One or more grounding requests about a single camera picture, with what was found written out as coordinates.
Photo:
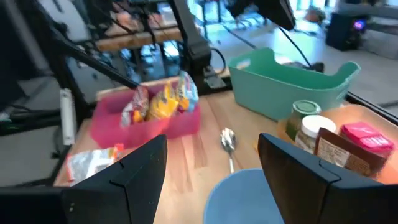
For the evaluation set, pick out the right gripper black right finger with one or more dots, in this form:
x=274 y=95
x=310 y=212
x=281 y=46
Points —
x=311 y=199

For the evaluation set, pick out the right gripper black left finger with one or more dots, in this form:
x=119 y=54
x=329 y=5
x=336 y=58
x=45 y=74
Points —
x=133 y=199

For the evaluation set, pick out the brown orange snack packet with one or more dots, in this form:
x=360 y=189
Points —
x=339 y=155

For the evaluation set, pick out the white orange ramen packet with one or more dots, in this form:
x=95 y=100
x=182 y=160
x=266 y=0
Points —
x=90 y=163

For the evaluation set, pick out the white lid spice jar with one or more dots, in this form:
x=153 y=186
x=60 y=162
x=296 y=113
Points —
x=314 y=127

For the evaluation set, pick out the green label spice jar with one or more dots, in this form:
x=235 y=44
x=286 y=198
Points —
x=300 y=115

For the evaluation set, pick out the red yellow ramen packet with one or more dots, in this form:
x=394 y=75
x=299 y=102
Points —
x=136 y=105

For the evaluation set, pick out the yellow ramen noodle packet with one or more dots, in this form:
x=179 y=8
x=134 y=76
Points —
x=161 y=107

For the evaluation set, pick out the orange plastic tray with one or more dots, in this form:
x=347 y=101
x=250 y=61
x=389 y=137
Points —
x=367 y=115

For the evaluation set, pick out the blue ramen noodle packet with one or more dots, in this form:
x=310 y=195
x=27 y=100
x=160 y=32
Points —
x=188 y=90

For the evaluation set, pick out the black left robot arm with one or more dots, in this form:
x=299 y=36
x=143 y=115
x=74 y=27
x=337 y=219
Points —
x=194 y=46

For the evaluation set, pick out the pink plastic tray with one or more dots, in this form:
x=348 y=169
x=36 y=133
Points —
x=140 y=133

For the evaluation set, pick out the blue bowl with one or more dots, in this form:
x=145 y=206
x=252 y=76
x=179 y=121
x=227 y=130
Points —
x=242 y=202

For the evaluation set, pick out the silver aluminium extrusion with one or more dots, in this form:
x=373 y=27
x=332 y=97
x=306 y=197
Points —
x=67 y=118

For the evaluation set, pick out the green plastic storage bin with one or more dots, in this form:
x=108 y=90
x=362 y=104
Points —
x=270 y=93

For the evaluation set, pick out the distant wooden top workbench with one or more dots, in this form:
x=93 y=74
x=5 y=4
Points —
x=140 y=39

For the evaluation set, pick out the black computer case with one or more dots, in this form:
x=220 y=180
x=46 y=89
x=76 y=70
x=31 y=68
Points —
x=342 y=34

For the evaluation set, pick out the silver metal bracket plate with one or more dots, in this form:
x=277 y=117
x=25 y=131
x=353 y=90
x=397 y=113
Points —
x=214 y=79

